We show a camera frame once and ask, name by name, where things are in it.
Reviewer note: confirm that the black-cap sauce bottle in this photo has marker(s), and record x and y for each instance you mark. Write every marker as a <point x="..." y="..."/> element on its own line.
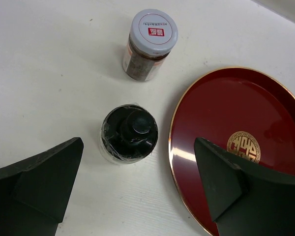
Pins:
<point x="128" y="134"/>

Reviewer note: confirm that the red round lacquer tray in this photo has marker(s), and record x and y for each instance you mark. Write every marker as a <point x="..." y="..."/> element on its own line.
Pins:
<point x="241" y="110"/>

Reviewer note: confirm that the white-lid dark spice jar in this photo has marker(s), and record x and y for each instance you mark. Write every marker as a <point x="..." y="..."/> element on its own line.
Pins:
<point x="152" y="36"/>

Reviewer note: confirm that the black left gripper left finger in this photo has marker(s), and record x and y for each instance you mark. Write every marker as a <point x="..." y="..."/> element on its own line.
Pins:
<point x="34" y="192"/>

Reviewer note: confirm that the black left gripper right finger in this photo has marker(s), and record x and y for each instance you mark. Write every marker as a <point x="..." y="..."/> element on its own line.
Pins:
<point x="245" y="198"/>

